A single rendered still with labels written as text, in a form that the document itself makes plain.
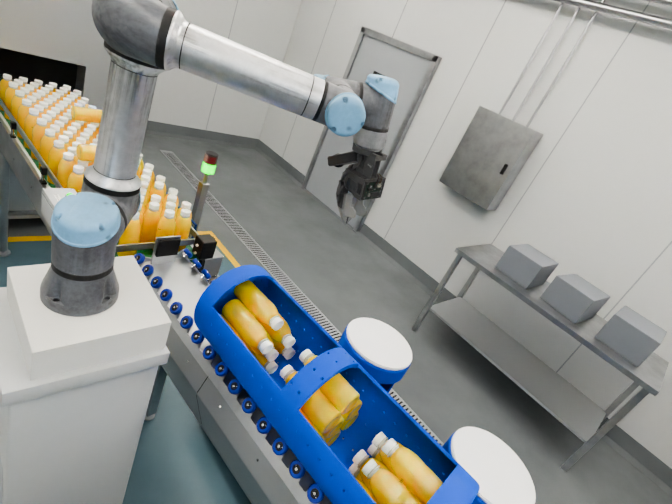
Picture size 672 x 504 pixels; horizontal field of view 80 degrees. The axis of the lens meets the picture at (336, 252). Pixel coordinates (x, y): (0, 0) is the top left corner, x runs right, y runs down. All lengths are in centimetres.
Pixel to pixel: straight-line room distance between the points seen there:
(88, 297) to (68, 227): 17
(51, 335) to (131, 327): 14
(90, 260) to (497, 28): 428
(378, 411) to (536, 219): 320
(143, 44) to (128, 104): 20
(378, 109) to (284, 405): 74
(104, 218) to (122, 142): 17
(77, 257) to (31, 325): 17
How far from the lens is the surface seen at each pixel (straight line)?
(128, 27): 78
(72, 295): 100
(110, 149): 99
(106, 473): 143
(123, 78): 93
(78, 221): 92
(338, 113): 76
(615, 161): 408
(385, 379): 154
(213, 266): 204
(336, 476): 104
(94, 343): 99
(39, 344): 98
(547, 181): 417
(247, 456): 130
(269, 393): 111
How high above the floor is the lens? 192
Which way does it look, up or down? 25 degrees down
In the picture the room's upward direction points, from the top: 25 degrees clockwise
